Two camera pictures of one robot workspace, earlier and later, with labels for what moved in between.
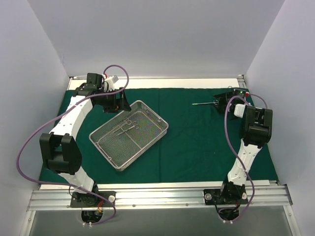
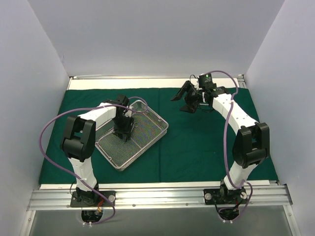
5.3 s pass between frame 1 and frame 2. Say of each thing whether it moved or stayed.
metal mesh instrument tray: stayed
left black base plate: stayed
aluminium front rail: stayed
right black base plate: stayed
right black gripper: moved
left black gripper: moved
